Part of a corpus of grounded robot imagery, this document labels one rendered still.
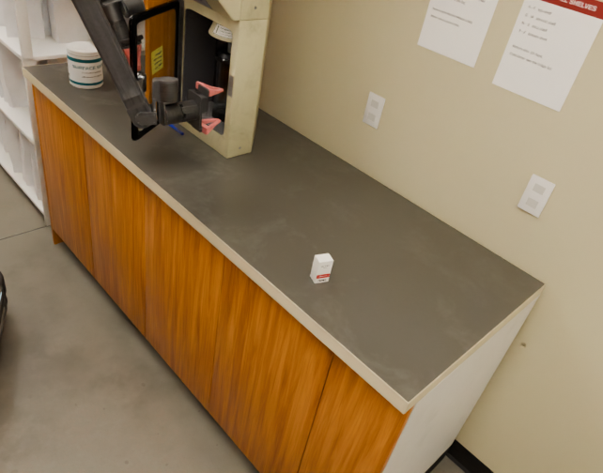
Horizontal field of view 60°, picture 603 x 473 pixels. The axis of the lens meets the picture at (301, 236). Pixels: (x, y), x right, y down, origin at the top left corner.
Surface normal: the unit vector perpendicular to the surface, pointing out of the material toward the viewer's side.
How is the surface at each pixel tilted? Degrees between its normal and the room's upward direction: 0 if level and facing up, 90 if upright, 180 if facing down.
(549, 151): 90
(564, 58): 90
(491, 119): 90
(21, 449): 0
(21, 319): 0
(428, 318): 0
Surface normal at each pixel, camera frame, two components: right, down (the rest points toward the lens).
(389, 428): -0.71, 0.31
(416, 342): 0.17, -0.80
